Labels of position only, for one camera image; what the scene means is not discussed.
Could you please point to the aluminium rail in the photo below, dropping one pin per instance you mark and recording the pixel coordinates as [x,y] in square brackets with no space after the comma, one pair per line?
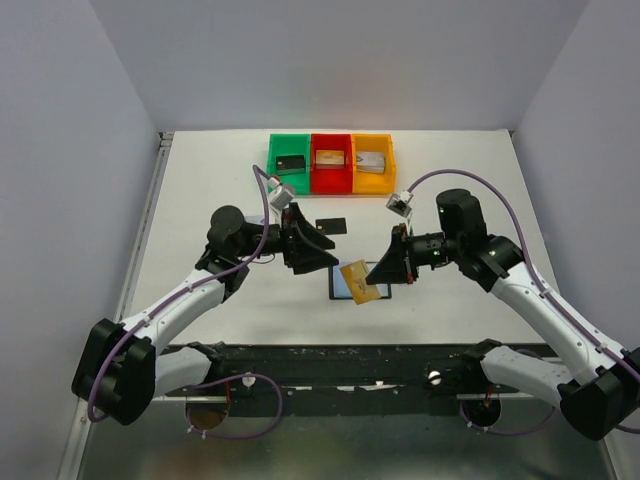
[500,395]
[137,254]

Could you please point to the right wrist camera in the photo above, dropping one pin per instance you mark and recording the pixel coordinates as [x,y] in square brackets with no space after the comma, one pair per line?
[401,203]

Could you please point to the black card in green bin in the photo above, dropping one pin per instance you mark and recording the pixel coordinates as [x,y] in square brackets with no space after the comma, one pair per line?
[290,164]

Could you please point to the silver credit card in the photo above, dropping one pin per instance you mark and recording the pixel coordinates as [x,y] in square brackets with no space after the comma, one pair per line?
[254,219]

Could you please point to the aluminium rail front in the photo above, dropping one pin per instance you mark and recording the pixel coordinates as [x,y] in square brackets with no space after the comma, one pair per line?
[500,395]

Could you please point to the aluminium rail left side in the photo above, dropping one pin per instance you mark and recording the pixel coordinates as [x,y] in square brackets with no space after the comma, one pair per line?
[137,254]

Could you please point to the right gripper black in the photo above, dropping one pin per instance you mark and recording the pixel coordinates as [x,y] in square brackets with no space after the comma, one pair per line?
[406,253]

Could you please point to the black VIP credit card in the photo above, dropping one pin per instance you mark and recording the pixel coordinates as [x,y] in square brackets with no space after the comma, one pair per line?
[332,226]

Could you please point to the yellow plastic bin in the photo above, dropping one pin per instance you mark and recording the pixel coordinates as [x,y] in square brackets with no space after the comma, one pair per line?
[369,183]

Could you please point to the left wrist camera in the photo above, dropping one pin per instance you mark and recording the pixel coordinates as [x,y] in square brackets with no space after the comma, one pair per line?
[280,194]

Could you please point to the green plastic bin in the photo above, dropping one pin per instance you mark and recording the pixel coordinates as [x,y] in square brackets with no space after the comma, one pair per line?
[287,144]

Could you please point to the red plastic bin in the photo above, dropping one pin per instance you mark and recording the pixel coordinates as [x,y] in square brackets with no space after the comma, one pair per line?
[334,180]

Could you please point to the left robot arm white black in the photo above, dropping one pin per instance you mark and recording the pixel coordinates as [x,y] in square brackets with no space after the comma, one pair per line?
[160,325]

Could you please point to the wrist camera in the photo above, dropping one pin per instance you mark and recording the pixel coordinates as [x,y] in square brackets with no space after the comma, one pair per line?
[280,194]
[401,203]

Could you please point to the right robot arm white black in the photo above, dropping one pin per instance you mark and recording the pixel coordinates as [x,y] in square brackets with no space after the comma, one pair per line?
[595,387]

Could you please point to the gold card in red bin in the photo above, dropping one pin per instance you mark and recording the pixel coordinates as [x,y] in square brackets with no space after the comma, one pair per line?
[329,159]

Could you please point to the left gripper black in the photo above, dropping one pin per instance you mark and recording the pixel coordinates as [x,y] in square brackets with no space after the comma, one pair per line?
[288,237]

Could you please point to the black leather card holder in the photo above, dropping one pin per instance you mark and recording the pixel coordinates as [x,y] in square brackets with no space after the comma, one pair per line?
[345,287]

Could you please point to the silver cards in yellow bin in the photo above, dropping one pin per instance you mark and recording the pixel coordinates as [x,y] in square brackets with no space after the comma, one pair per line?
[370,162]

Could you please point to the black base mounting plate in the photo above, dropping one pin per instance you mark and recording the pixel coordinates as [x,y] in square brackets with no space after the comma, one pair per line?
[327,381]

